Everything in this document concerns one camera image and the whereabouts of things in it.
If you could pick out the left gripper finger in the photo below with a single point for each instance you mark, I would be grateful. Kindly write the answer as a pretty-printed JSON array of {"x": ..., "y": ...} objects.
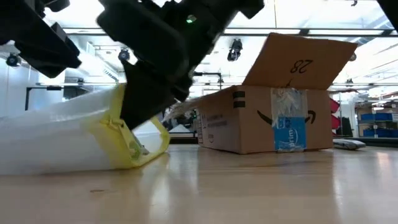
[{"x": 53, "y": 53}]

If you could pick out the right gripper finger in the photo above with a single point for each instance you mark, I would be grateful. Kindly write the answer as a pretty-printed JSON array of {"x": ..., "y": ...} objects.
[{"x": 149, "y": 90}]

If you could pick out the clear pouch with yellow edge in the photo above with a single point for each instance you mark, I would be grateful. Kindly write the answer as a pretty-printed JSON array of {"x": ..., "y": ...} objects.
[{"x": 56, "y": 137}]

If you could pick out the brown cardboard shipping box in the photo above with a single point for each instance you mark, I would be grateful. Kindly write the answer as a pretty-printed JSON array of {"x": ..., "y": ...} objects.
[{"x": 236, "y": 124}]

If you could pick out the grey pouch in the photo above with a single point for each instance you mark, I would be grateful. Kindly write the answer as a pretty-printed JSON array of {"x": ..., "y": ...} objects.
[{"x": 348, "y": 144}]

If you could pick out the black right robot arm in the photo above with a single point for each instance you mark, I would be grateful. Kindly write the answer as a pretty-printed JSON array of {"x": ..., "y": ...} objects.
[{"x": 390, "y": 7}]

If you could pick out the black ceiling spotlight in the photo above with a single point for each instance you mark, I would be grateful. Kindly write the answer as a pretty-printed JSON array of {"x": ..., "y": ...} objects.
[
  {"x": 234, "y": 49},
  {"x": 13, "y": 59},
  {"x": 123, "y": 54},
  {"x": 353, "y": 57}
]

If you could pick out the black metal stand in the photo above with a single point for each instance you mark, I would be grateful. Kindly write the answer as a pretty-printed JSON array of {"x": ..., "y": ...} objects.
[{"x": 27, "y": 96}]

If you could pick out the red storage bins rack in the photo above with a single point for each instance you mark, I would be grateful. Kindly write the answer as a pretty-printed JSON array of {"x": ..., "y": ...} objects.
[{"x": 334, "y": 121}]

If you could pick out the black chair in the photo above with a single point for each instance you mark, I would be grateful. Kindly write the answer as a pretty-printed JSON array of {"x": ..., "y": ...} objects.
[{"x": 346, "y": 127}]

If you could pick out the shelf with blue bins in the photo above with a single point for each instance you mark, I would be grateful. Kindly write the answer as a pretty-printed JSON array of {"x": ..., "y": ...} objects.
[{"x": 373, "y": 117}]

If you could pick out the black overhead rail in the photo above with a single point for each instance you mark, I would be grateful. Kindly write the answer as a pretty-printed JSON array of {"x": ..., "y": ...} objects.
[{"x": 306, "y": 31}]

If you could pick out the black table frame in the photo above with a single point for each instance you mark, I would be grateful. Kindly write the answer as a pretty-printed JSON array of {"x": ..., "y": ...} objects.
[{"x": 382, "y": 141}]

